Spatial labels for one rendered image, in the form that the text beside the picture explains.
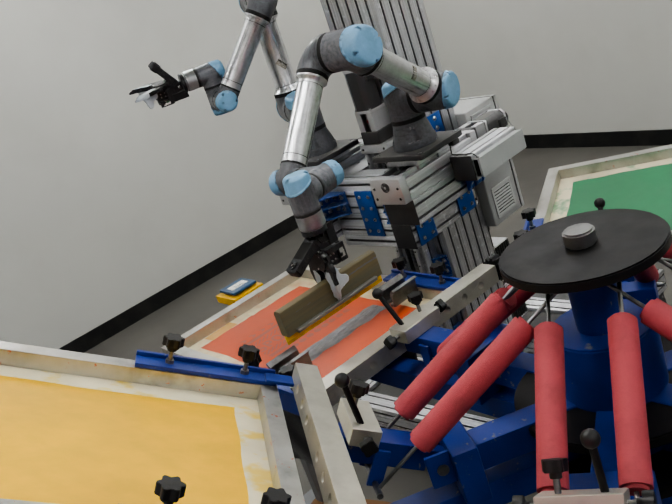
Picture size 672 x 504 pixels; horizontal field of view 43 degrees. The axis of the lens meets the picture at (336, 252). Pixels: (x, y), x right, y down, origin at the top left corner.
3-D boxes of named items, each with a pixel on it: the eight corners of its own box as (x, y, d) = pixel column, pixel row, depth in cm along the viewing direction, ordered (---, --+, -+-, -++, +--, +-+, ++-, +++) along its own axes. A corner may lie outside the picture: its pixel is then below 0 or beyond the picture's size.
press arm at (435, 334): (406, 351, 211) (401, 334, 209) (423, 339, 214) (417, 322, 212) (457, 363, 197) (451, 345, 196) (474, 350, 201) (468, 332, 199)
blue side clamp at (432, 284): (388, 296, 258) (381, 276, 255) (399, 288, 260) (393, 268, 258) (460, 309, 234) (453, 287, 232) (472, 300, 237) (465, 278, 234)
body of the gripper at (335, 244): (350, 259, 231) (335, 219, 226) (327, 274, 226) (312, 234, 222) (332, 257, 237) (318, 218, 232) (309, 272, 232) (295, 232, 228)
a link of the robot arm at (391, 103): (402, 111, 290) (391, 73, 285) (435, 106, 281) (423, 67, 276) (383, 124, 281) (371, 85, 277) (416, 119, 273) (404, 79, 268)
